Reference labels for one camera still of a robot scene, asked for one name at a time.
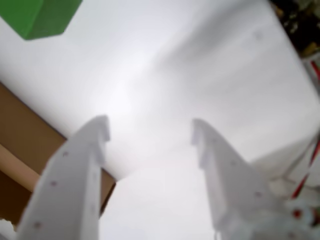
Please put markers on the green wooden cube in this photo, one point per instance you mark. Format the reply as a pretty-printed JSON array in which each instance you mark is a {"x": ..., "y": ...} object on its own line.
[{"x": 37, "y": 17}]

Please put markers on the brown cardboard box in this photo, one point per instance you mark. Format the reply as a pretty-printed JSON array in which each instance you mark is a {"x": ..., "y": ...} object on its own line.
[{"x": 22, "y": 130}]

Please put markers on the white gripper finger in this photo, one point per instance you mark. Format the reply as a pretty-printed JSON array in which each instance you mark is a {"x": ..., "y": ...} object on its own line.
[
  {"x": 70, "y": 180},
  {"x": 225, "y": 175}
]

